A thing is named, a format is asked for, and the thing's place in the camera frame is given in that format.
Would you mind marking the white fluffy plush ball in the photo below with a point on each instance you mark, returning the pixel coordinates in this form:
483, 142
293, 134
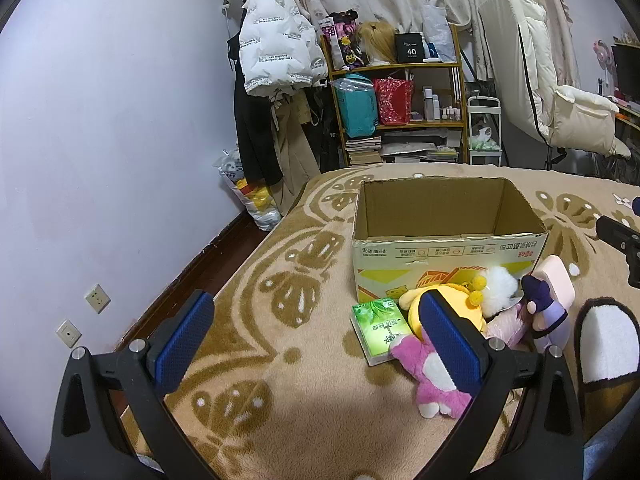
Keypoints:
500, 287

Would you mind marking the group of cosmetic bottles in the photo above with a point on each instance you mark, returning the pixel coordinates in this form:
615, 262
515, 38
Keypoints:
442, 107

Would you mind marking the pink desk fan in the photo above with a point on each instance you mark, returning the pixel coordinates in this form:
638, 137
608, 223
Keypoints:
604, 54

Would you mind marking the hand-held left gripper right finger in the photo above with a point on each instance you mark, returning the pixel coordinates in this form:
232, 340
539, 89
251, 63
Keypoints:
447, 340

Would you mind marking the stack of papers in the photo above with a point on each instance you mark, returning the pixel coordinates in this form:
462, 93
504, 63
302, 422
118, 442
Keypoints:
420, 149

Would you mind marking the beige hanging trousers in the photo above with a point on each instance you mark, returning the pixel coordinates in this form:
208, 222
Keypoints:
295, 150

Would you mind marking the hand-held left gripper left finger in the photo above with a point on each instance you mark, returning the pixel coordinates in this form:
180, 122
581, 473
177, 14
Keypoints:
182, 340

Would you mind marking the wooden shelf rack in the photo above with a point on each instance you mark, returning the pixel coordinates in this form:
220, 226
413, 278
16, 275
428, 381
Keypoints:
462, 80

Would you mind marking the black box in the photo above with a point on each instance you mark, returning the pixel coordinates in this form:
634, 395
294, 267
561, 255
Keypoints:
409, 49

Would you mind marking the red patterned bag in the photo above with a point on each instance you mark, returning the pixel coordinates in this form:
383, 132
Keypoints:
394, 102

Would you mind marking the white trolley cart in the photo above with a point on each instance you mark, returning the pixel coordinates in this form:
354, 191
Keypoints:
484, 135

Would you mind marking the translucent plastic bag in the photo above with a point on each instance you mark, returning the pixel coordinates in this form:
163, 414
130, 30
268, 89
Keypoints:
437, 30

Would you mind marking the person's denim trouser leg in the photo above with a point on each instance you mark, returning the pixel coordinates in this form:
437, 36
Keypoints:
617, 450

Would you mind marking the printed cardboard box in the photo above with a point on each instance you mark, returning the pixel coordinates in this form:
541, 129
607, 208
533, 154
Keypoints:
430, 260

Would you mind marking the purple plush doll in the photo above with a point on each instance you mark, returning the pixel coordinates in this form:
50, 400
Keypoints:
550, 320

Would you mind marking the cream recliner chair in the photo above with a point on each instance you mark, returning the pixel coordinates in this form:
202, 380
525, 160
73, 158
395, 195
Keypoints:
540, 60

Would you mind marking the brown white plush slipper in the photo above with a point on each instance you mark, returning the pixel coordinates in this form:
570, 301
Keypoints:
607, 340

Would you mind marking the black hanging bag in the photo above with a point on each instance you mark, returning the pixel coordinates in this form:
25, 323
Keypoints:
325, 130

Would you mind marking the teal bag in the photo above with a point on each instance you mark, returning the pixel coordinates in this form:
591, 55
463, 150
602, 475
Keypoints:
356, 107

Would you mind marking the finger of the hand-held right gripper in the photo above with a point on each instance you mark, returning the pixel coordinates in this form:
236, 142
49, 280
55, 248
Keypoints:
636, 205
620, 240

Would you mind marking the blonde wig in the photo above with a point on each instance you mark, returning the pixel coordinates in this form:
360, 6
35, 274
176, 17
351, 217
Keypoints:
377, 42

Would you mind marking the white wall socket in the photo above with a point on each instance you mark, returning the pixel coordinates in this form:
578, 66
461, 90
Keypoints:
97, 298
68, 333

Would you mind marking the stack of books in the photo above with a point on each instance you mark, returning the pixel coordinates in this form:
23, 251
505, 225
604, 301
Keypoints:
364, 151

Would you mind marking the pale pink plush toy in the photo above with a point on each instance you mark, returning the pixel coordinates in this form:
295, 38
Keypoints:
505, 329

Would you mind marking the black monitor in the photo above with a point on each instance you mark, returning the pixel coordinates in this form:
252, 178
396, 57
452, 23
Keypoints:
627, 72

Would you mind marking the pink black accessory packets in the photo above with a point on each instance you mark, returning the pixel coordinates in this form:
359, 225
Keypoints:
342, 40

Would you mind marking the green tissue pack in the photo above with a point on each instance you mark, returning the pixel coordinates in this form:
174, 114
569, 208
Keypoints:
375, 330

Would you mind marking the black hanging coat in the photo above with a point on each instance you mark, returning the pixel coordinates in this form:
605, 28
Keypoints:
252, 130

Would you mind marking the white puffer jacket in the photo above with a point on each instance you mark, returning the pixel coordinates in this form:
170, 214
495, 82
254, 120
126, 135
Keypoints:
277, 35

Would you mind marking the clear plastic bag with items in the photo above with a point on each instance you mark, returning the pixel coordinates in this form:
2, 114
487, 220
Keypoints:
250, 190

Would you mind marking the yellow plush pouch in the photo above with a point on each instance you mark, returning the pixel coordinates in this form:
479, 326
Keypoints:
471, 317

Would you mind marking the pink white plush cushion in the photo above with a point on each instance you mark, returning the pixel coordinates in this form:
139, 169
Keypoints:
557, 275

